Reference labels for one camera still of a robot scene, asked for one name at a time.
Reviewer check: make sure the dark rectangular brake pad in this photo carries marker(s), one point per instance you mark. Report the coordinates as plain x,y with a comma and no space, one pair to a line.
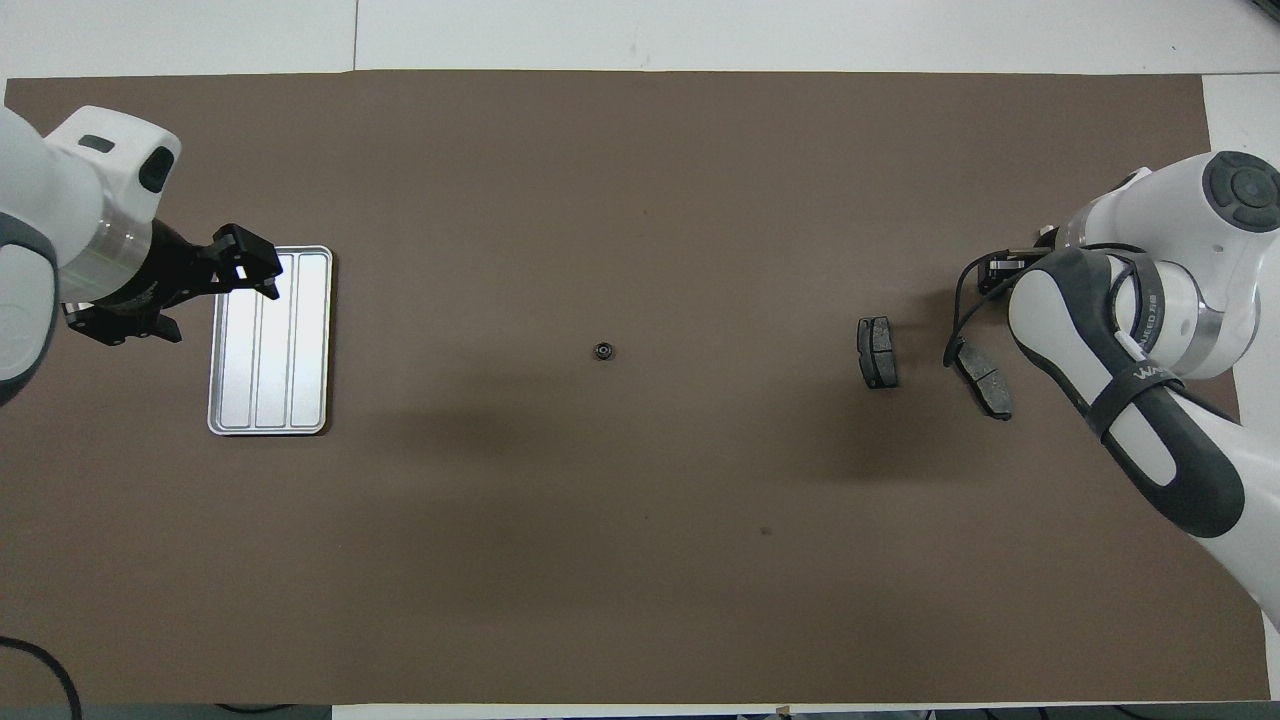
877,352

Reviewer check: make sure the silver metal tray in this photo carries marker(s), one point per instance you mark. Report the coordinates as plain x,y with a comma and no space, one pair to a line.
270,370

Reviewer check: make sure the dark curved brake pad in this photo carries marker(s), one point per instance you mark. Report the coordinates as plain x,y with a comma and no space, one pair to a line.
982,378

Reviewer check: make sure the small black bearing gear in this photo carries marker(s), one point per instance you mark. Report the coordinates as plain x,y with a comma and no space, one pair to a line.
603,350

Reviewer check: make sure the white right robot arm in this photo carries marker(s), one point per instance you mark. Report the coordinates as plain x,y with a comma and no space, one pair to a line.
1200,330

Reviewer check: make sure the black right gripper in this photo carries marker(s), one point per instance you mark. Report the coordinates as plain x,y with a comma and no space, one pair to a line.
1005,272

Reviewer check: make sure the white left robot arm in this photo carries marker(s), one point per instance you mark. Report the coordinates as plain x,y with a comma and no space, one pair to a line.
60,200

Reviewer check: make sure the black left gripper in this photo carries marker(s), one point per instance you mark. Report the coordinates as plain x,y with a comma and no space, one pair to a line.
165,275

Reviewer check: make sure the brown table mat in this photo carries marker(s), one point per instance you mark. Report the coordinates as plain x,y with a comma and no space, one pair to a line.
600,550

